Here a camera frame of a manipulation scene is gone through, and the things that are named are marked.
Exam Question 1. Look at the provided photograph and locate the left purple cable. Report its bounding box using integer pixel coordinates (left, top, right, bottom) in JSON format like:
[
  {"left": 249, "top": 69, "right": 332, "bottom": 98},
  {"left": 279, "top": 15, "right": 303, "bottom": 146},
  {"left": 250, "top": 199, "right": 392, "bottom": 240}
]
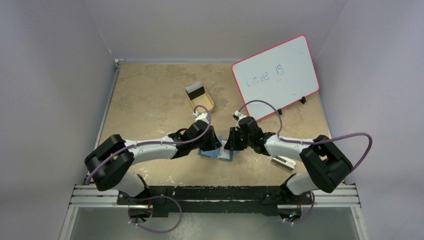
[{"left": 85, "top": 105, "right": 213, "bottom": 185}]

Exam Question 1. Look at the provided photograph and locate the white black eraser block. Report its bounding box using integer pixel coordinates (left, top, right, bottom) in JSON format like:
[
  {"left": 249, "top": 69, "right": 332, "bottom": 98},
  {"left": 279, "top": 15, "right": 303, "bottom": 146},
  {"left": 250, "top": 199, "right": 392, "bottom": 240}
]
[{"left": 270, "top": 155, "right": 297, "bottom": 171}]

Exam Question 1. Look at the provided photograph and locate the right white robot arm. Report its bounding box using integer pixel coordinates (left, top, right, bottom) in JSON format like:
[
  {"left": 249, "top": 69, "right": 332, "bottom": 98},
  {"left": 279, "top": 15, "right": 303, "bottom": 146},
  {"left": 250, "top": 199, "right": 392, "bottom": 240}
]
[{"left": 224, "top": 116, "right": 354, "bottom": 204}]

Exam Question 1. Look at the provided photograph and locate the purple cable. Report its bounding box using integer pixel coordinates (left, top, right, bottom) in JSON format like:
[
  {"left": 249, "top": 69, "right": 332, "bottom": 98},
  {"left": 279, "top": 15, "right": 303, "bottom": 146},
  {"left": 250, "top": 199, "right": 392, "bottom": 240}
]
[
  {"left": 85, "top": 105, "right": 213, "bottom": 185},
  {"left": 236, "top": 99, "right": 373, "bottom": 173}
]

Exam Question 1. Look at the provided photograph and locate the credit cards stack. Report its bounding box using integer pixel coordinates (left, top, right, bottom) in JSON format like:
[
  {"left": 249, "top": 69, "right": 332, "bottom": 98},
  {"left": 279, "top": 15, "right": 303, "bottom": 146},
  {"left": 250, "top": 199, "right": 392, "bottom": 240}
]
[{"left": 185, "top": 81, "right": 205, "bottom": 100}]

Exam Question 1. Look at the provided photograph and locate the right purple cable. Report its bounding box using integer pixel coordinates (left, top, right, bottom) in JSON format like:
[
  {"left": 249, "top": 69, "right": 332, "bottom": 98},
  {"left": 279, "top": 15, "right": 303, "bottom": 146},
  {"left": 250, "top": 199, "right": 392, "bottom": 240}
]
[{"left": 236, "top": 99, "right": 373, "bottom": 173}]

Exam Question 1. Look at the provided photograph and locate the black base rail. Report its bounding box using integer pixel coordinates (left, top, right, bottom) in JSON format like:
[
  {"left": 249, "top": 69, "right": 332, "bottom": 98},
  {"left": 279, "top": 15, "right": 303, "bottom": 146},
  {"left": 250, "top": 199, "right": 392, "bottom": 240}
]
[{"left": 115, "top": 174, "right": 317, "bottom": 219}]

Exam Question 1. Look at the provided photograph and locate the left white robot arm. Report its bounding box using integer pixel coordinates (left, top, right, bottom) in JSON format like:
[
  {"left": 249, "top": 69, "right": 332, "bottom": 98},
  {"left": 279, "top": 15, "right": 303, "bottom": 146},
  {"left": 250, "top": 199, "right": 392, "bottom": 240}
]
[{"left": 84, "top": 120, "right": 222, "bottom": 205}]

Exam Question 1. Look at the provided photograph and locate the tan oval tray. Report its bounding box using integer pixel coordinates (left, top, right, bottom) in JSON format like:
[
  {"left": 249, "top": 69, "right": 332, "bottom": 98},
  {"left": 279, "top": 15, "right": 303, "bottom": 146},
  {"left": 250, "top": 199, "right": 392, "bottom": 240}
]
[{"left": 186, "top": 87, "right": 215, "bottom": 113}]

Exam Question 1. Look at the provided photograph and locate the blue card holder wallet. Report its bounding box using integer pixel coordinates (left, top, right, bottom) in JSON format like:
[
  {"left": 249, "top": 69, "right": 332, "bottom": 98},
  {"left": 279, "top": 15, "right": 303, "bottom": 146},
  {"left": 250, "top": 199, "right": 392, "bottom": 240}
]
[{"left": 198, "top": 135, "right": 238, "bottom": 162}]

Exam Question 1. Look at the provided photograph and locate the pink framed whiteboard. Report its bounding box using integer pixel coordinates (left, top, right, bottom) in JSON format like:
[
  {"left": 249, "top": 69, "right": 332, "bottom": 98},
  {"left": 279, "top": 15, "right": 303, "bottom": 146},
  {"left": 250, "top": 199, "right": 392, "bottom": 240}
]
[{"left": 231, "top": 35, "right": 320, "bottom": 120}]

